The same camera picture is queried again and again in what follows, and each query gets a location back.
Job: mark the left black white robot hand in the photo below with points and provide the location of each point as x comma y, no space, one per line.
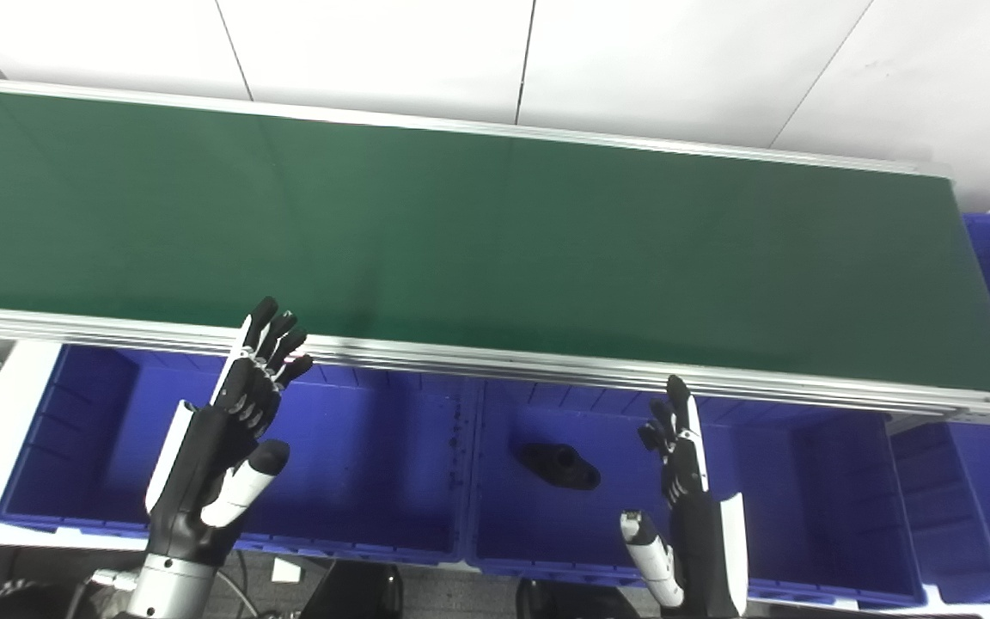
198,464

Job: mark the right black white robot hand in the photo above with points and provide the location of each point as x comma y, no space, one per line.
701,550

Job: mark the black flanged machine part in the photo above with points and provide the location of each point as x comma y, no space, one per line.
559,466

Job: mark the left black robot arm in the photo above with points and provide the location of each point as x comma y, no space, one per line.
168,593

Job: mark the green conveyor belt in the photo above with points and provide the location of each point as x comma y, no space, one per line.
461,361
461,241

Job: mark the small white block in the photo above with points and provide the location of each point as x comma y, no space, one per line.
286,571

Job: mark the black robot right leg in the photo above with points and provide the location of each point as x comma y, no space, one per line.
572,603

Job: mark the black robot leg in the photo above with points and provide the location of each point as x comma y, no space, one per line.
357,595
572,603

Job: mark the black robot left leg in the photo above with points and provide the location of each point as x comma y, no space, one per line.
357,595

